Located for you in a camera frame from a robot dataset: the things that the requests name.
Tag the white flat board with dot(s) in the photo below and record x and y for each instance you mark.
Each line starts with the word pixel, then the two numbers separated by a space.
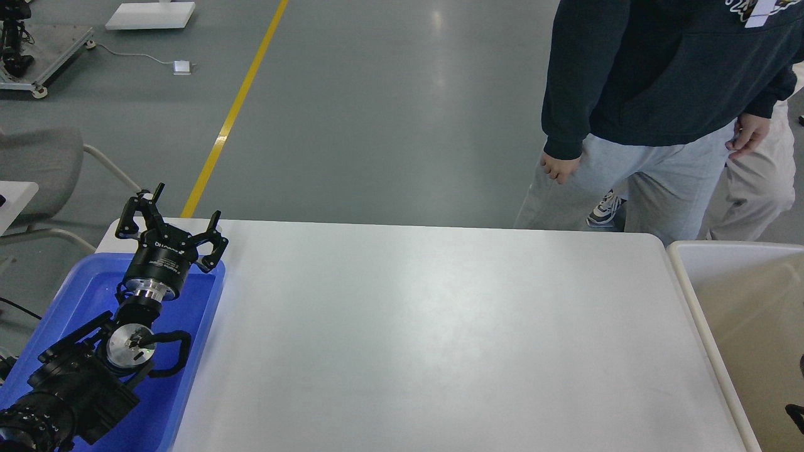
pixel 151 16

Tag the person in white clothes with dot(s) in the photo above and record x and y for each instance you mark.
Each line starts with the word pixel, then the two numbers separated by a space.
pixel 759 186

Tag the grey chair left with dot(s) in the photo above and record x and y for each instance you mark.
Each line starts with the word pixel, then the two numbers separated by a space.
pixel 52 158

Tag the white power adapter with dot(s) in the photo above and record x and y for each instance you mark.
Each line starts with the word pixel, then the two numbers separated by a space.
pixel 182 67

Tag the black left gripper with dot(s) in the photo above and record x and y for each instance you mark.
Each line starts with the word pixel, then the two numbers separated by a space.
pixel 159 262

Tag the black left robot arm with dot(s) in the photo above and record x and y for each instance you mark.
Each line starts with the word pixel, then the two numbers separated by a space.
pixel 85 384

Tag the person in navy hoodie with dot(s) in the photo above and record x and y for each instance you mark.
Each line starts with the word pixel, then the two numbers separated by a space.
pixel 657 94

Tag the beige plastic bin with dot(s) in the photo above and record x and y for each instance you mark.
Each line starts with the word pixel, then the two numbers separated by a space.
pixel 746 300

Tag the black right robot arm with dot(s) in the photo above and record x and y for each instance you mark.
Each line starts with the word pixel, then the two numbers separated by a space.
pixel 795 413

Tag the white side table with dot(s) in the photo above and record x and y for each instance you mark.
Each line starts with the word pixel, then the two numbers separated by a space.
pixel 17 196

